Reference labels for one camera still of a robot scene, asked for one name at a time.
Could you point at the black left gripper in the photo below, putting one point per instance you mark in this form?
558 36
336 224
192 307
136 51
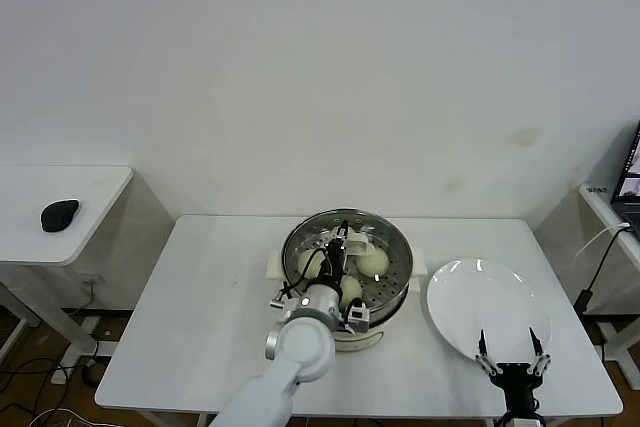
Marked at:
335 259

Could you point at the white desk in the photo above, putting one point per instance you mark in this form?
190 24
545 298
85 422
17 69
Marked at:
600 207

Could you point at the white flat connector plug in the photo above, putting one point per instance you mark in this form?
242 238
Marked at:
277 302

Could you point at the stainless steel steamer basket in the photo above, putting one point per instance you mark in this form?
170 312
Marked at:
390 309

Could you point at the white round plate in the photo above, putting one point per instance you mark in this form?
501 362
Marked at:
480 297

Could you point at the white printed desk label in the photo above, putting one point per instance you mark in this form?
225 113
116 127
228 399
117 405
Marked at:
598 190

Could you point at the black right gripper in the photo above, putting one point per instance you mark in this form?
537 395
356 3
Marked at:
520 382

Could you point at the light blue left robot arm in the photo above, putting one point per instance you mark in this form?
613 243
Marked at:
300 352

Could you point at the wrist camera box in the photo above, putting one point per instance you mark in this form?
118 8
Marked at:
359 316
522 422

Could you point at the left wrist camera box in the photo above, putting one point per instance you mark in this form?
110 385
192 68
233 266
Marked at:
359 316

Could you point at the white steamed baozi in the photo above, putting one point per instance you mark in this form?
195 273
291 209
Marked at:
307 264
372 263
351 289

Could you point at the white wall socket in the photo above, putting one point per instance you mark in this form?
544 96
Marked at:
91 279

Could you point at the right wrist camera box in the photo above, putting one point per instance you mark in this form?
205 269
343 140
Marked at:
522 422

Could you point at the white side table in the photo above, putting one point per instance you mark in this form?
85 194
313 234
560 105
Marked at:
30 247

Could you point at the dark round floor object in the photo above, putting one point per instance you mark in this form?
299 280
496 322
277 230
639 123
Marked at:
93 376

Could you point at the dark open laptop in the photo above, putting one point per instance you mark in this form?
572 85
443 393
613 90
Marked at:
631 187

